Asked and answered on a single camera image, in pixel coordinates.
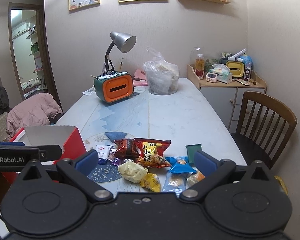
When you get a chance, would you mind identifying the silver desk lamp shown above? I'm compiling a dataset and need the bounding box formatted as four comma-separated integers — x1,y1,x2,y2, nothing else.
103,31,137,74

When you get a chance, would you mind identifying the yellow snack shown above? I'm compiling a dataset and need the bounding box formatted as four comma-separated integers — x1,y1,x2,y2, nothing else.
140,173,161,193

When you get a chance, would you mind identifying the wooden chair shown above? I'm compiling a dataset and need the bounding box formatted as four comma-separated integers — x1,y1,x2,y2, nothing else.
231,90,298,168

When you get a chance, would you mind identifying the red cardboard box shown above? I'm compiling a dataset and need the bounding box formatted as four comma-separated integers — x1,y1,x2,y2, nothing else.
9,125,87,181

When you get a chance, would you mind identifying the white wet wipes pack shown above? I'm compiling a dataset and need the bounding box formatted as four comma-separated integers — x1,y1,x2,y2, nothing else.
209,63,232,84

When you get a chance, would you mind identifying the yellow tissue box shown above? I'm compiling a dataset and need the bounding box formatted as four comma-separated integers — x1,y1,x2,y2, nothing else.
226,61,244,78

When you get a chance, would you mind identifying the pink jacket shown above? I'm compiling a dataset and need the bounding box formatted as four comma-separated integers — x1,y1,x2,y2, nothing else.
6,93,63,140

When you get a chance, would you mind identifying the orange white snack packet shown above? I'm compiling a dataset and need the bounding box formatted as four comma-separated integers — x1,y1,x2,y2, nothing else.
187,169,205,187

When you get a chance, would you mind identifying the cream pastry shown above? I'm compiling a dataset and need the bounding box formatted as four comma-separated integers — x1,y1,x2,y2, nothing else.
118,161,148,183

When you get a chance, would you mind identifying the blue cookie packet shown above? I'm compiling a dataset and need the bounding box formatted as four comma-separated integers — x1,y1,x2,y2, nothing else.
165,156,197,174

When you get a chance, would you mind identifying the green snack packet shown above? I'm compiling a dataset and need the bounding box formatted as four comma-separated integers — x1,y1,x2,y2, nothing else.
186,144,202,166

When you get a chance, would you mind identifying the pink white kitchen timer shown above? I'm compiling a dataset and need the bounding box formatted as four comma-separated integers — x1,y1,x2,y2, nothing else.
206,72,218,83

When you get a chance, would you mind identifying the light blue cake packet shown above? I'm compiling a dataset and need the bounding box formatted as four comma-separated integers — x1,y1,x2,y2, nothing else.
162,172,191,197

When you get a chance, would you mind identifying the purple small candy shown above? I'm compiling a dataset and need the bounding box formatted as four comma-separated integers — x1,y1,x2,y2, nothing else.
107,147,122,166

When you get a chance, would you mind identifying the pink notebook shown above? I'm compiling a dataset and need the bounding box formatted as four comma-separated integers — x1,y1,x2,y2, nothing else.
132,69,148,87

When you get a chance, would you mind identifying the white small snack packet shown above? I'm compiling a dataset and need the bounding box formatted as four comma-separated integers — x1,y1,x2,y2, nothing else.
95,145,111,165

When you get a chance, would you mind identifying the orange green tissue box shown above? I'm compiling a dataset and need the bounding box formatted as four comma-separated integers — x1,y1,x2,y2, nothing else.
94,72,134,103

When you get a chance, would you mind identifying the dark red foil snack bag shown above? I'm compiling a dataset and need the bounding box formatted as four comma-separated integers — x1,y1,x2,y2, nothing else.
114,138,140,160

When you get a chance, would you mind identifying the white wooden cabinet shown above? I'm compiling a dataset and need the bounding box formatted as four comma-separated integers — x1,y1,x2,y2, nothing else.
187,64,267,133

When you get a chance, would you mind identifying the orange drink bottle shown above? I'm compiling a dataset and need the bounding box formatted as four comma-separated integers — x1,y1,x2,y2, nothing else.
194,54,205,80

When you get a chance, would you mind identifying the clear plastic bag of snacks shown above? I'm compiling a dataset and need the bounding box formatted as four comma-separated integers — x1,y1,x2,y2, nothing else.
142,46,180,95

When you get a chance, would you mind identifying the yellow trash bin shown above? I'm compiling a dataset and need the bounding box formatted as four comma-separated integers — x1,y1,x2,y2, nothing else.
274,176,288,195

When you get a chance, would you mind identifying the red Wangwang snack bag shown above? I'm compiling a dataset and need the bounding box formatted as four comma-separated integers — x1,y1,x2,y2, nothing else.
134,138,171,168

